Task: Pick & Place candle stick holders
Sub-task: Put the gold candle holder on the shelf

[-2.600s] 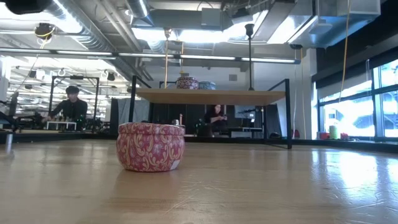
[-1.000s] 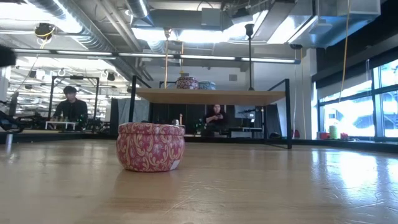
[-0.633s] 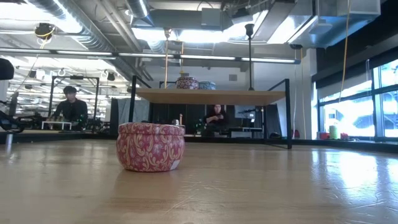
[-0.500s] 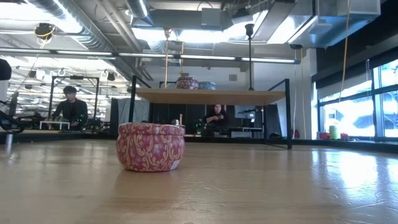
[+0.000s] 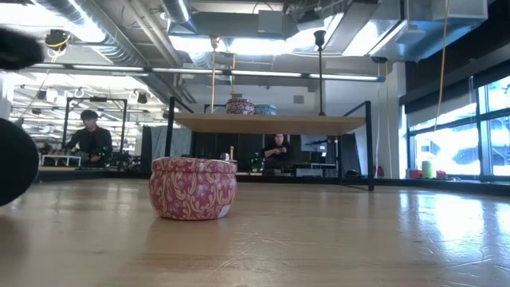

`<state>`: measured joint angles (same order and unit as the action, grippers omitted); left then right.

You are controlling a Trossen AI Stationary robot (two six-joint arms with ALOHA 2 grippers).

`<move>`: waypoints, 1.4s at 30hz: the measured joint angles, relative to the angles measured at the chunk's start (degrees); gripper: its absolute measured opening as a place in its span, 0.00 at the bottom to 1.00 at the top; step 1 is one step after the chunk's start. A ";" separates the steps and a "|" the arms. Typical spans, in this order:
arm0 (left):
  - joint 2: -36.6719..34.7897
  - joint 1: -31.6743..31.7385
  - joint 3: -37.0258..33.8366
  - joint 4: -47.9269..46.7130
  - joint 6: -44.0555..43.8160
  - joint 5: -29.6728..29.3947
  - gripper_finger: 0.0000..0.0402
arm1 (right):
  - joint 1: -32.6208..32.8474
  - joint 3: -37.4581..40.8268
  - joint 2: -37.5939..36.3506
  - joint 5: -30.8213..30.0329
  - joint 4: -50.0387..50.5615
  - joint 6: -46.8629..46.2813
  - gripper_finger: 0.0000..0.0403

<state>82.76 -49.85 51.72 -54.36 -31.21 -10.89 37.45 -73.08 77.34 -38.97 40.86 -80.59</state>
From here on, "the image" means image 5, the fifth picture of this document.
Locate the gold candlestick holder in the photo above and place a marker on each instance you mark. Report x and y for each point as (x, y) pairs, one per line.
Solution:
(16, 163)
(215, 41)

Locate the pink patterned candle tin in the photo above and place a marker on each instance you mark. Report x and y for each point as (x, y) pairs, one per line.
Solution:
(193, 189)

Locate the purple patterned candle tin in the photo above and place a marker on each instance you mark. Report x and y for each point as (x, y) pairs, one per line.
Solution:
(239, 107)

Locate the teal patterned candle tin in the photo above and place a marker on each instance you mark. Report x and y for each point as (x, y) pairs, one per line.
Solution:
(266, 109)

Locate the wooden shelf riser black frame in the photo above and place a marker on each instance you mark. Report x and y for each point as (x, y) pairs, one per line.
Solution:
(271, 123)

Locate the linear ceiling light bar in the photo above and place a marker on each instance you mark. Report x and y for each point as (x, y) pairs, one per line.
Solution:
(191, 70)

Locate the grey cloth cover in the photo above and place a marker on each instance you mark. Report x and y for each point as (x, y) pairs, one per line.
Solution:
(183, 141)

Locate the small metal cup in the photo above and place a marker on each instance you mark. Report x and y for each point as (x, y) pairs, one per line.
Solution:
(225, 156)

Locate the wooden peg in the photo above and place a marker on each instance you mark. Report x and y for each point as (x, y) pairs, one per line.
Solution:
(232, 152)

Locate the computer monitor screen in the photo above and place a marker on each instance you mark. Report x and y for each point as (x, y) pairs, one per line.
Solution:
(312, 142)

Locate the small red object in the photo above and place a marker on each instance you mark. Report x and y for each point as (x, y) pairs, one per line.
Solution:
(416, 173)
(441, 174)

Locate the green cylinder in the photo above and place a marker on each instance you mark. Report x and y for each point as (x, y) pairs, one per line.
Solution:
(428, 168)

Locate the large glass window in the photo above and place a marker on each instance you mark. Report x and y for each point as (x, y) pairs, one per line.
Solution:
(450, 149)

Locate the black metal gantry frame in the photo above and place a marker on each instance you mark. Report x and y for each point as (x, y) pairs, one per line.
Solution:
(97, 99)

